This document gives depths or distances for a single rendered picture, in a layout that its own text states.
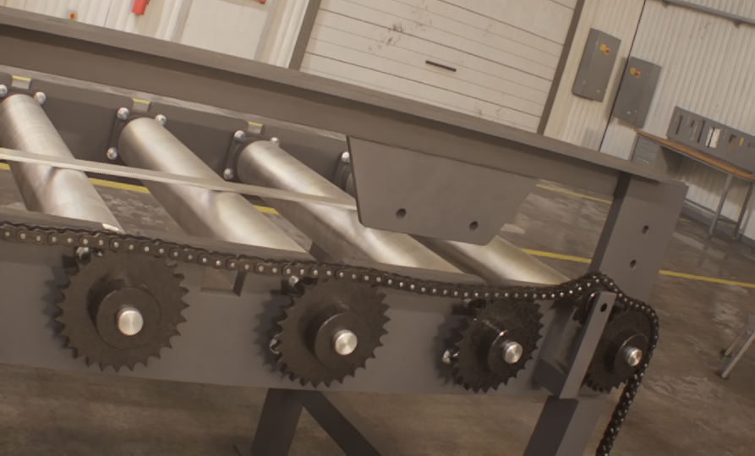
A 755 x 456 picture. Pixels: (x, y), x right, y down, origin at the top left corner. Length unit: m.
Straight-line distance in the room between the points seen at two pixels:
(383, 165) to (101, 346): 0.45
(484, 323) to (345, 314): 0.26
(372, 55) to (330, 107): 10.50
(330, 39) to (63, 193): 10.12
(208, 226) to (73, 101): 0.66
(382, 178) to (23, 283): 0.50
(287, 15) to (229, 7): 0.79
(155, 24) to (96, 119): 8.53
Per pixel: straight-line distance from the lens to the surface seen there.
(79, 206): 1.25
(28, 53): 1.05
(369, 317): 1.24
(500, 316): 1.37
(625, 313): 1.57
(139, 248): 1.06
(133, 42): 0.99
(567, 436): 1.67
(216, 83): 1.12
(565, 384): 1.51
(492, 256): 1.80
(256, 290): 1.20
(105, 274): 1.07
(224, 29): 10.78
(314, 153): 2.26
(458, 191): 1.32
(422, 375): 1.40
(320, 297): 1.18
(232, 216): 1.45
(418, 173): 1.27
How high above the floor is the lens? 1.27
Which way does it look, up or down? 12 degrees down
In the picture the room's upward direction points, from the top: 18 degrees clockwise
